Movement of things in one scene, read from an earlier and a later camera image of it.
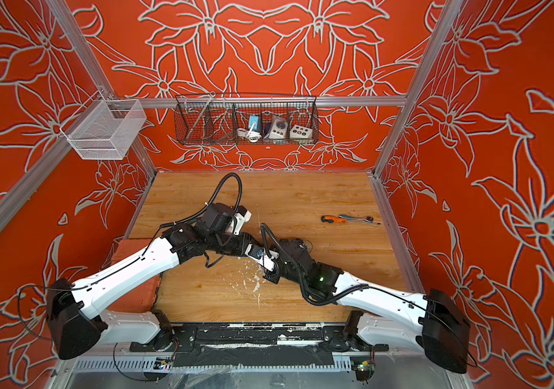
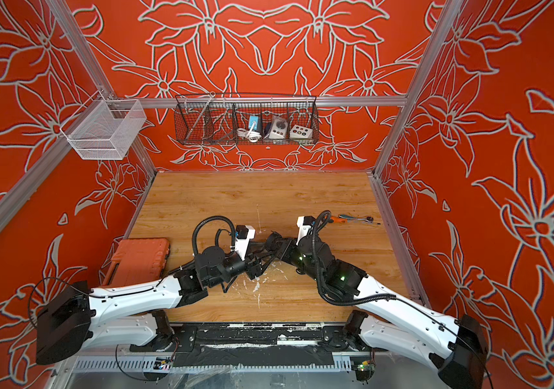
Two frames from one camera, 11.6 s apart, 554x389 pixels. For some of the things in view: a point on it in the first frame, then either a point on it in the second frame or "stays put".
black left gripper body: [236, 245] to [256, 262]
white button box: [300, 131] stays put
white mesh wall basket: [104, 129] stays put
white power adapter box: [279, 128] stays put
